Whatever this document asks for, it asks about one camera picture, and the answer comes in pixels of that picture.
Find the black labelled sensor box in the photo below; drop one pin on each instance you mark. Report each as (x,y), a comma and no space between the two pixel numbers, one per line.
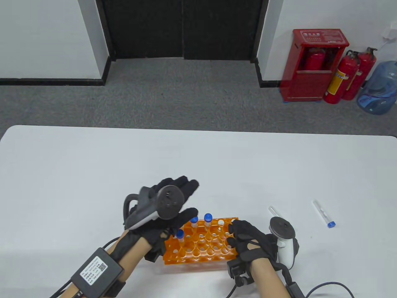
(96,271)

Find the person's right hand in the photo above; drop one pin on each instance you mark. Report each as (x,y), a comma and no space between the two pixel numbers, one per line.
(251,243)

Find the red fire extinguisher cabinet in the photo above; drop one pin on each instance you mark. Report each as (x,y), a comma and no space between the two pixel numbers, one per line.
(310,83)

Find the person's left forearm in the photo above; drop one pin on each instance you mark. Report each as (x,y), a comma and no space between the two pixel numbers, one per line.
(133,254)

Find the red extinguisher yellow label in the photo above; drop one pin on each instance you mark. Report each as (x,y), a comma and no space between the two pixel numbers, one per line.
(341,80)

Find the person's right forearm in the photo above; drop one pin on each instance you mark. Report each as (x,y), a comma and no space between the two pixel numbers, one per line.
(268,279)

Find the orange test tube rack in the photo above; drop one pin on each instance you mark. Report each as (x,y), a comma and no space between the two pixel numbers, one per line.
(214,242)

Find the blue water jug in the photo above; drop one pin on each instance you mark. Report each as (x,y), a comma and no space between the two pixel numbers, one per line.
(380,87)

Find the white wall plug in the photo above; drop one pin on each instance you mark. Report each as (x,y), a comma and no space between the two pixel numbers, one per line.
(389,31)

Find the red extinguisher inside cabinet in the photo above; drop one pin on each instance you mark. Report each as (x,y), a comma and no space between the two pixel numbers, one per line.
(314,60)

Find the person's left hand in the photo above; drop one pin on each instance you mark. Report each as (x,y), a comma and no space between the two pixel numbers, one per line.
(186,186)

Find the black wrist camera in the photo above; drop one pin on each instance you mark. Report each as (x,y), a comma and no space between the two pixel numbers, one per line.
(235,270)

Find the black forearm box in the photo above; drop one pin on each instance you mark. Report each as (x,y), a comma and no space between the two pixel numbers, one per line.
(294,290)

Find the black double door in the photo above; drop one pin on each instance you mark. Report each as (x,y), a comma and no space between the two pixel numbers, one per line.
(183,28)

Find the plain red fire extinguisher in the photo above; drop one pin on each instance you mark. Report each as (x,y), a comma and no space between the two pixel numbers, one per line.
(367,65)

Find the blue-capped clear test tube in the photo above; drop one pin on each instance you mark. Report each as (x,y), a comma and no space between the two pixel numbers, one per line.
(180,233)
(207,216)
(324,214)
(194,220)
(272,211)

